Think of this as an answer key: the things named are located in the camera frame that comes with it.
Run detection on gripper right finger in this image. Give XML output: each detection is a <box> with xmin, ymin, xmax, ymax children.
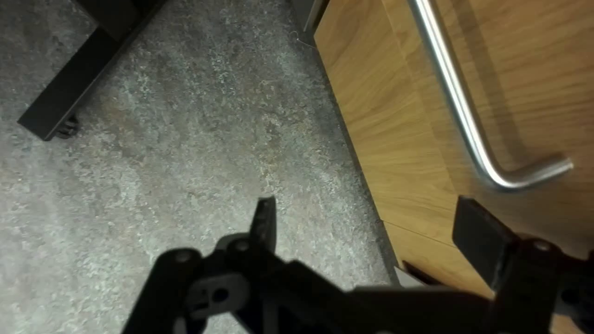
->
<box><xmin>452</xmin><ymin>196</ymin><xmax>594</xmax><ymax>334</ymax></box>

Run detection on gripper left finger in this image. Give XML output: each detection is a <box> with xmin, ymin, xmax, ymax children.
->
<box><xmin>122</xmin><ymin>196</ymin><xmax>353</xmax><ymax>334</ymax></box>

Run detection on wooden cabinet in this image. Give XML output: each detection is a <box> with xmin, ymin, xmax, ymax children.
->
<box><xmin>304</xmin><ymin>0</ymin><xmax>594</xmax><ymax>334</ymax></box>

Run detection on wooden drawer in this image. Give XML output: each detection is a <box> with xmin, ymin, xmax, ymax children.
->
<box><xmin>314</xmin><ymin>0</ymin><xmax>594</xmax><ymax>260</ymax></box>

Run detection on black metal stand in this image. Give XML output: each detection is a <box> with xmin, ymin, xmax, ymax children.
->
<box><xmin>18</xmin><ymin>0</ymin><xmax>168</xmax><ymax>141</ymax></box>

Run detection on silver drawer handle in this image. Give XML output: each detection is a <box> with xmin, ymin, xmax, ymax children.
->
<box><xmin>407</xmin><ymin>0</ymin><xmax>574</xmax><ymax>193</ymax></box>

